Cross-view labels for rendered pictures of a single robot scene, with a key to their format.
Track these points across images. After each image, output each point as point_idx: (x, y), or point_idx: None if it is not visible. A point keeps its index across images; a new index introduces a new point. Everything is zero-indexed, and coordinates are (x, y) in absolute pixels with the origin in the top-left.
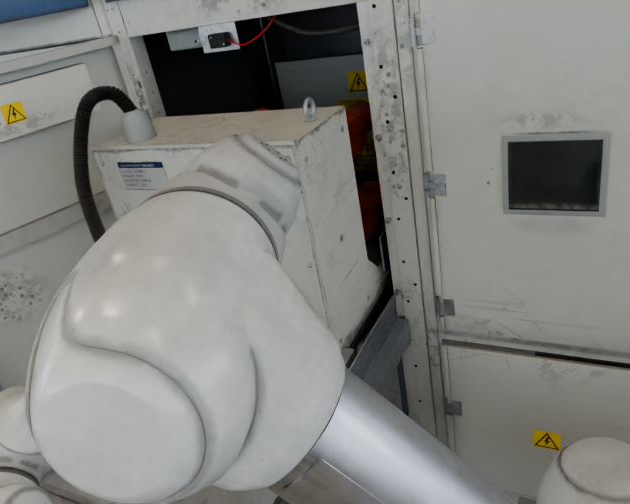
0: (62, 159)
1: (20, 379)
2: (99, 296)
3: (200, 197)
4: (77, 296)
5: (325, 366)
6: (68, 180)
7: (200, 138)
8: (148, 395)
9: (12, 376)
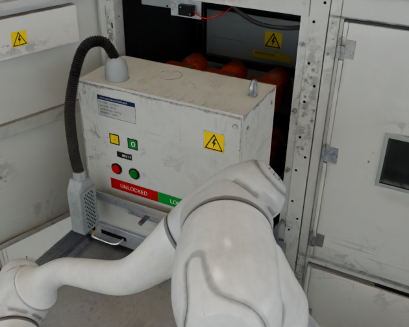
0: (43, 75)
1: None
2: (226, 272)
3: (245, 207)
4: (213, 269)
5: (304, 311)
6: (43, 91)
7: (167, 91)
8: (251, 323)
9: None
